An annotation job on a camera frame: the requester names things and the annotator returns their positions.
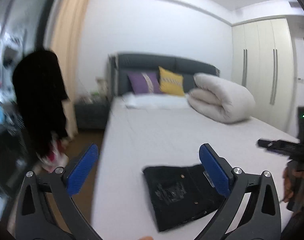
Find rolled white duvet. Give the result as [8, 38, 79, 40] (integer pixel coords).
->
[188, 73, 255, 124]

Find red and white bag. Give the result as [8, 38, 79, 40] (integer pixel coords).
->
[37, 135, 69, 173]

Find yellow cushion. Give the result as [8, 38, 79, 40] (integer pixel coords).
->
[159, 66, 185, 96]

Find person's left hand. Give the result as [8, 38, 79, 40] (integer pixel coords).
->
[139, 236, 154, 240]

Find white pillow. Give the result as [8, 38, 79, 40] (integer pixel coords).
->
[122, 93, 190, 109]

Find white bed with sheet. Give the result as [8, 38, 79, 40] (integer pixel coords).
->
[91, 98, 296, 239]

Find beige curtain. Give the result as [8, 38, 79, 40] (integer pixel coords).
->
[50, 0, 89, 140]

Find purple cushion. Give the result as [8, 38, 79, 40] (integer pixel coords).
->
[127, 72, 162, 94]

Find black hanging garment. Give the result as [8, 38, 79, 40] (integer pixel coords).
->
[12, 48, 69, 158]

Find person's right hand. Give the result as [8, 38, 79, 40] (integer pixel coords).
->
[283, 167, 304, 204]

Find black denim pants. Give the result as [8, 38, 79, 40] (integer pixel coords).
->
[142, 164, 225, 232]

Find white wardrobe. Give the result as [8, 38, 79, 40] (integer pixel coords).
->
[232, 18, 294, 132]

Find dark grey nightstand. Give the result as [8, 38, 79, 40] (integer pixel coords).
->
[74, 101, 110, 130]

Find dark grey headboard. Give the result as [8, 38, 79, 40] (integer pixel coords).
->
[107, 52, 221, 98]

